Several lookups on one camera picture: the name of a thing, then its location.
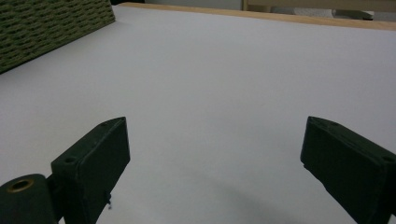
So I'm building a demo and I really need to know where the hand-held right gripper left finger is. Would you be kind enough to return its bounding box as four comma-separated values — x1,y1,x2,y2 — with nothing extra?
50,116,132,224

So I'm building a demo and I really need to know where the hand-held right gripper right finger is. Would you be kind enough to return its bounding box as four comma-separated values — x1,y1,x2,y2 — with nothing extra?
300,115,396,224

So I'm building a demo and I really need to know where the green woven basket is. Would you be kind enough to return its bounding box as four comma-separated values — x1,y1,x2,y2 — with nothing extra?
0,0,117,75

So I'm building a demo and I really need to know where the white board sheet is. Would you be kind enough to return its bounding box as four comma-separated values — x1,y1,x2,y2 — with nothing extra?
0,5,396,224

